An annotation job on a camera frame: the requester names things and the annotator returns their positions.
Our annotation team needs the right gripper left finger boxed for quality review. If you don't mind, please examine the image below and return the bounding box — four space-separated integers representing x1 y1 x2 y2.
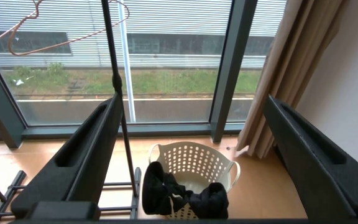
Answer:
10 92 124 220

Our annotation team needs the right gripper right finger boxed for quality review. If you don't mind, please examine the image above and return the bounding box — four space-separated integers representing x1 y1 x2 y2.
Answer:
262 95 358 220

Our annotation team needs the window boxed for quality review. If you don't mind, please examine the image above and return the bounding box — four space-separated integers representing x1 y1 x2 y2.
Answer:
0 0 288 150

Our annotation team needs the black clothes rack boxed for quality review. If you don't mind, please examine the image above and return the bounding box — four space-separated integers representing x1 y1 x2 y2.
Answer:
0 0 142 224

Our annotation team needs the white laundry basket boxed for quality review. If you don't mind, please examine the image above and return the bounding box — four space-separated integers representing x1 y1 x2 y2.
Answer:
147 141 241 220

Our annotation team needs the beige curtain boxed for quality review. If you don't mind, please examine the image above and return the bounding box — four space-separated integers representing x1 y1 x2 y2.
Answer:
236 0 349 159

